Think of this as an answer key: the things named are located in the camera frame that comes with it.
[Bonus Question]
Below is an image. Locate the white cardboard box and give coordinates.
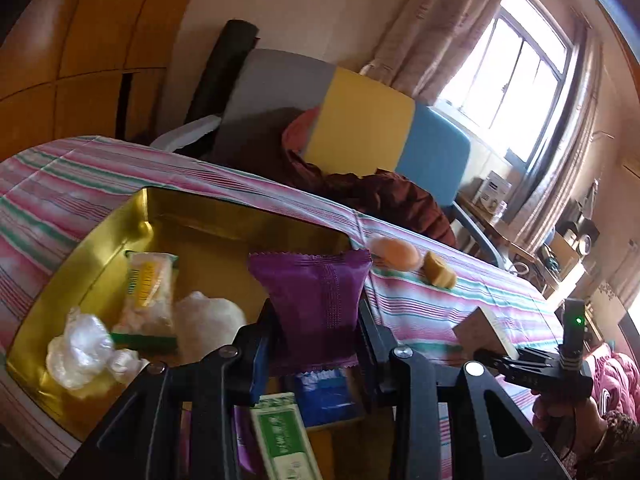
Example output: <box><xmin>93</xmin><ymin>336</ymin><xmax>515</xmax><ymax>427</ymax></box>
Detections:
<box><xmin>452</xmin><ymin>307</ymin><xmax>518</xmax><ymax>359</ymax></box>

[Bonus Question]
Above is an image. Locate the wooden wardrobe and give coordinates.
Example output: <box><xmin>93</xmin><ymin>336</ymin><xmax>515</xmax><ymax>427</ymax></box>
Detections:
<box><xmin>1</xmin><ymin>0</ymin><xmax>190</xmax><ymax>158</ymax></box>

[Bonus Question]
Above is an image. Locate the yellow sponge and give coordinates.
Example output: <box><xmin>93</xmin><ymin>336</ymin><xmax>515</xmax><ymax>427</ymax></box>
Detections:
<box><xmin>307</xmin><ymin>416</ymin><xmax>394</xmax><ymax>479</ymax></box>
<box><xmin>422</xmin><ymin>252</ymin><xmax>457</xmax><ymax>289</ymax></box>

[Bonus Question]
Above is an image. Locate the black rolled mat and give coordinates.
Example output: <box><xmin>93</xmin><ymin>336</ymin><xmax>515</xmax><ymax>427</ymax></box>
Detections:
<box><xmin>184</xmin><ymin>20</ymin><xmax>259</xmax><ymax>124</ymax></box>

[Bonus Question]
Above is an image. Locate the window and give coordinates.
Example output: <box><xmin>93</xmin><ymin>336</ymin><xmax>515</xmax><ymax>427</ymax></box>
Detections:
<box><xmin>436</xmin><ymin>0</ymin><xmax>570</xmax><ymax>170</ymax></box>

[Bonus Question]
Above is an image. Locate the white plastic bag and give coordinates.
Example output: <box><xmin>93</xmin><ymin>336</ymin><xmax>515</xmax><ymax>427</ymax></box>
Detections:
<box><xmin>46</xmin><ymin>307</ymin><xmax>150</xmax><ymax>399</ymax></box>

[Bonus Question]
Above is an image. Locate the dark red jacket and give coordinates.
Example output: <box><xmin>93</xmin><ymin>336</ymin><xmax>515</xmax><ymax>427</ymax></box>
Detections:
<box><xmin>281</xmin><ymin>107</ymin><xmax>457</xmax><ymax>248</ymax></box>

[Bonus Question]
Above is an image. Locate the blue tissue pack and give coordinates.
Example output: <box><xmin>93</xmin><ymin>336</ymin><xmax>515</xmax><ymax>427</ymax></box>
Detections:
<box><xmin>291</xmin><ymin>368</ymin><xmax>359</xmax><ymax>428</ymax></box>

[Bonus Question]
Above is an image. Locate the striped bed sheet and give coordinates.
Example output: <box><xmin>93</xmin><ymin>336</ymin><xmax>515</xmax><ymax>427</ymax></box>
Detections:
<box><xmin>0</xmin><ymin>134</ymin><xmax>566</xmax><ymax>480</ymax></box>

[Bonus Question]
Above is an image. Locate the grey yellow blue chair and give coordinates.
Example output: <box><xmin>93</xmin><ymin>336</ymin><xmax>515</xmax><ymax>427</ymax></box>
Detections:
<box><xmin>150</xmin><ymin>48</ymin><xmax>507</xmax><ymax>266</ymax></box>

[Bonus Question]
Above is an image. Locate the pink planet shaped toy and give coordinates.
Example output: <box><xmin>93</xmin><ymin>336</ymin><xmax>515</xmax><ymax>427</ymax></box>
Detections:
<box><xmin>368</xmin><ymin>236</ymin><xmax>422</xmax><ymax>272</ymax></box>

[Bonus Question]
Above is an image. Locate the pink quilt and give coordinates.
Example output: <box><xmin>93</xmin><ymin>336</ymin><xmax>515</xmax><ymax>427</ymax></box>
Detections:
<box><xmin>586</xmin><ymin>342</ymin><xmax>639</xmax><ymax>422</ymax></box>

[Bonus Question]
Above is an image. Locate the wooden side table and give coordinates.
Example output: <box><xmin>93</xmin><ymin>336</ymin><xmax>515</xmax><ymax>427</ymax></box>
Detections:
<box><xmin>456</xmin><ymin>193</ymin><xmax>560</xmax><ymax>298</ymax></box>

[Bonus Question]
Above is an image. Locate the cluttered shelf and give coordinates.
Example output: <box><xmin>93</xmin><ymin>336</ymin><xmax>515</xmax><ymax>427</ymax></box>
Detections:
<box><xmin>534</xmin><ymin>179</ymin><xmax>640</xmax><ymax>311</ymax></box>

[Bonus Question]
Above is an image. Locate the purple snack packet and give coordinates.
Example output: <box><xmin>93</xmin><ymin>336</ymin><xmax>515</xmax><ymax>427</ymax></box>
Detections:
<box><xmin>248</xmin><ymin>249</ymin><xmax>372</xmax><ymax>375</ymax></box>

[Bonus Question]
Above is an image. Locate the green white oil box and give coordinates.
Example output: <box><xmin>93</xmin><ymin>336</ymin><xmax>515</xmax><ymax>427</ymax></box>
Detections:
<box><xmin>250</xmin><ymin>392</ymin><xmax>322</xmax><ymax>480</ymax></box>

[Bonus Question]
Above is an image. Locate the white green snack packet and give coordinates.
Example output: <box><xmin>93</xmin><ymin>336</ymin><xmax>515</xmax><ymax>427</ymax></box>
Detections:
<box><xmin>111</xmin><ymin>250</ymin><xmax>178</xmax><ymax>354</ymax></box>

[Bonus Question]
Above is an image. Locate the patterned beige curtain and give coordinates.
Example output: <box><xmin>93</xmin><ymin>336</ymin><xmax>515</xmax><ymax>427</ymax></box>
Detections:
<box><xmin>362</xmin><ymin>0</ymin><xmax>603</xmax><ymax>249</ymax></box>

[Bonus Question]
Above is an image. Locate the white box on table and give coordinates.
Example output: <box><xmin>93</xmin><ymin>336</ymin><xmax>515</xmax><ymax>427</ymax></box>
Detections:
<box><xmin>472</xmin><ymin>171</ymin><xmax>512</xmax><ymax>214</ymax></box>

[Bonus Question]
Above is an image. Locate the person right hand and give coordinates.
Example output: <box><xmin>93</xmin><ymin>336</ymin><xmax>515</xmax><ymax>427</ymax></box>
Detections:
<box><xmin>531</xmin><ymin>392</ymin><xmax>610</xmax><ymax>461</ymax></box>

